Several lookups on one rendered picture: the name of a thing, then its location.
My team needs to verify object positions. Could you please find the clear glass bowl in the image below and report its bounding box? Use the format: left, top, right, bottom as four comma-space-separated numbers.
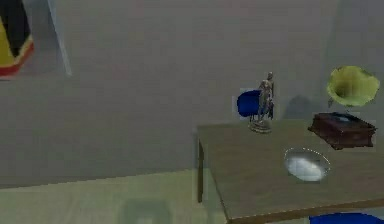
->
283, 147, 332, 183

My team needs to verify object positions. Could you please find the blue chair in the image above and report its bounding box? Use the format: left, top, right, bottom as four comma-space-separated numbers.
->
308, 212, 384, 224
236, 89, 275, 121

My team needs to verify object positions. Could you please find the grey human figure statue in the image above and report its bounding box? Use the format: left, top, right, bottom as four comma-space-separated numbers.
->
248, 71, 276, 135

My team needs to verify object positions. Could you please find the brown wooden table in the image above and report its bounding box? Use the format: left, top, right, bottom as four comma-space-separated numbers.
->
195, 119, 384, 224

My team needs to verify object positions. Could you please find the brown gramophone record player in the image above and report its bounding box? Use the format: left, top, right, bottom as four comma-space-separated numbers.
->
307, 65, 381, 151

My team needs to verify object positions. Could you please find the yellow black red wall picture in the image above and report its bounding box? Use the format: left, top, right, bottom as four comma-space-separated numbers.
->
0, 0, 35, 78

